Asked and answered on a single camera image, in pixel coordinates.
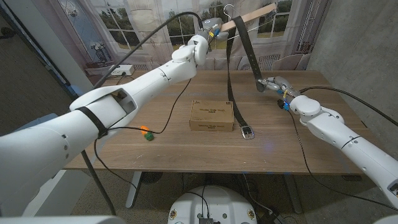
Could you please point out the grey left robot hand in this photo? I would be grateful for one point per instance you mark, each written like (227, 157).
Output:
(213, 24)

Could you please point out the orange and green toy carrot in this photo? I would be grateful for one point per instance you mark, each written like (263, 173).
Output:
(147, 133)

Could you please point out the wooden hanger with metal hook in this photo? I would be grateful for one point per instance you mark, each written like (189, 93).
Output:
(255, 15)

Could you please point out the printed window backdrop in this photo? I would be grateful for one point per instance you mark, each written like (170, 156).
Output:
(155, 25)

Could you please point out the black belt with silver buckle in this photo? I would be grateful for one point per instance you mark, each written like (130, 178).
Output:
(230, 77)

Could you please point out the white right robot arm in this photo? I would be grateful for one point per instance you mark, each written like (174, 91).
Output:
(348, 137)

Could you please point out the white robot shoulder cover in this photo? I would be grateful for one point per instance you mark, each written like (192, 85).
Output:
(62, 220)

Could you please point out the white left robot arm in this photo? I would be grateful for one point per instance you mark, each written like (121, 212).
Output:
(77, 130)

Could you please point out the white power box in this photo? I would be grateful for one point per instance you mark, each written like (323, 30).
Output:
(124, 70)

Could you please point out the grey table leg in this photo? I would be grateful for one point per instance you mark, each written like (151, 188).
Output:
(292, 196)

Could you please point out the black power adapter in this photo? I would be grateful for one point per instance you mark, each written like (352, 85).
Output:
(271, 218)

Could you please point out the white table leg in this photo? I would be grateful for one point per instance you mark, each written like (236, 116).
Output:
(133, 189)

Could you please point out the brown cardboard packing box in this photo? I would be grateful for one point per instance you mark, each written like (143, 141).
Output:
(211, 115)

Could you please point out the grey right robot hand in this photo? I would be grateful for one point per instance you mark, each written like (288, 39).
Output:
(280, 84)

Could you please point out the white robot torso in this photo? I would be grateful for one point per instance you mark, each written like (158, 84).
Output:
(211, 205)

